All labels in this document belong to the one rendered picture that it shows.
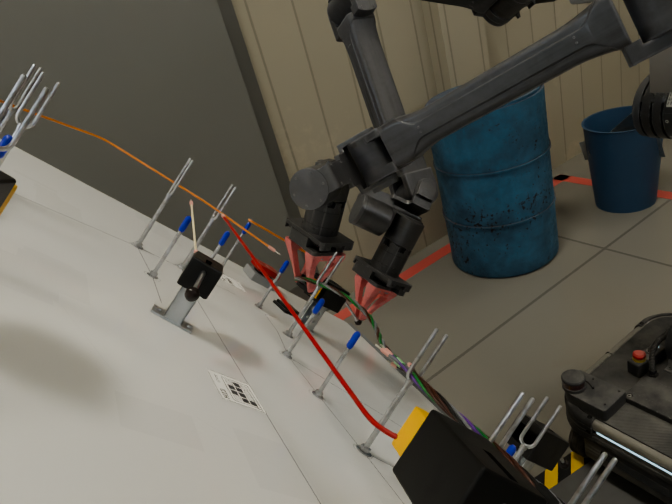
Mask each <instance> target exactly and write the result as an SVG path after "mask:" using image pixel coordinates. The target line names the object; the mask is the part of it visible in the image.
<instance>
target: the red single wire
mask: <svg viewBox="0 0 672 504"><path fill-rule="evenodd" d="M220 214H221V217H222V218H223V219H224V220H225V222H226V223H227V224H228V226H229V227H230V229H231V230H232V231H233V233H234V234H235V236H236V237H237V238H238V240H239V241H240V243H241V244H242V245H243V247H244V248H245V250H246V251H247V253H248V254H249V255H250V257H251V258H252V260H253V261H254V262H255V264H256V265H257V267H258V268H259V269H260V271H261V272H262V274H263V275H264V276H265V278H266V279H267V281H268V282H269V283H270V285H271V286H272V288H273V289H274V290H275V292H276V293H277V295H278V296H279V297H280V299H281V300H282V302H283V303H284V304H285V306H286V307H287V309H288V310H289V311H290V313H291V314H292V316H293V317H294V318H295V320H296V321H297V323H298V324H299V325H300V327H301V328H302V330H303V331H304V332H305V334H306V335H307V337H308V338H309V339H310V341H311V342H312V344H313V345H314V346H315V348H316V349H317V351H318V352H319V353H320V355H321V356H322V358H323V359H324V360H325V362H326V363H327V365H328V366H329V367H330V369H331V370H332V372H333V373H334V374H335V376H336V377H337V379H338V380H339V381H340V383H341V384H342V386H343V387H344V388H345V390H346V391H347V393H348V394H349V395H350V397H351V398H352V400H353V401H354V402H355V404H356V405H357V407H358V408H359V409H360V411H361V412H362V414H363V415H364V416H365V417H366V419H367V420H368V421H369V422H370V423H371V424H372V425H373V426H374V427H376V428H377V429H378V430H379V431H381V432H382V433H384V434H385V435H387V436H389V437H391V438H392V439H397V437H398V435H397V434H396V433H394V432H392V431H390V430H389V429H387V428H385V427H384V426H382V425H381V424H380V423H378V422H377V421H376V420H375V419H374V418H373V417H372V416H371V415H370V414H369V413H368V411H367V410H366V409H365V407H364V406H363V405H362V403H361V402H360V400H359V399H358V398H357V396H356V395H355V394H354V392H353V391H352V390H351V388H350V387H349V385H348V384H347V383H346V381H345V380H344V379H343V377H342V376H341V374H340V373H339V372H338V370H337V369H336V368H335V366H334V365H333V363H332V362H331V361H330V359H329V358H328V357H327V355H326V354H325V353H324V351H323V350H322V348H321V347H320V346H319V344H318V343H317V342H316V340H315V339H314V337H313V336H312V335H311V333H310V332H309V331H308V329H307V328H306V326H305V325H304V324H303V322H302V321H301V320H300V318H299V317H298V316H297V314H296V313H295V311H294V310H293V309H292V307H291V306H290V305H289V303H288V302H287V300H286V299H285V298H284V296H283V295H282V294H281V292H280V291H279V289H278V288H277V287H276V285H275V284H274V283H273V281H272V280H271V279H270V277H269V276H268V274H267V273H266V272H265V270H264V269H263V268H262V266H261V265H260V263H259V262H258V261H257V259H256V258H255V257H254V255H253V254H252V252H251V251H250V250H249V248H248V247H247V246H246V244H245V243H244V241H243V240H242V239H241V237H240V236H239V235H238V233H237V232H236V231H235V229H234V228H233V226H232V225H231V224H230V222H229V221H228V220H227V218H226V216H225V215H224V214H222V213H220Z"/></svg>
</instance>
